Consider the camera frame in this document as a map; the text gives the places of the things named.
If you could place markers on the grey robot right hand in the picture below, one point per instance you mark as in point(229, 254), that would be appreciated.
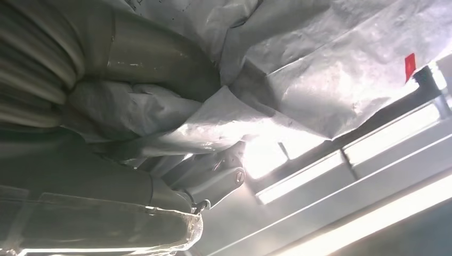
point(70, 169)

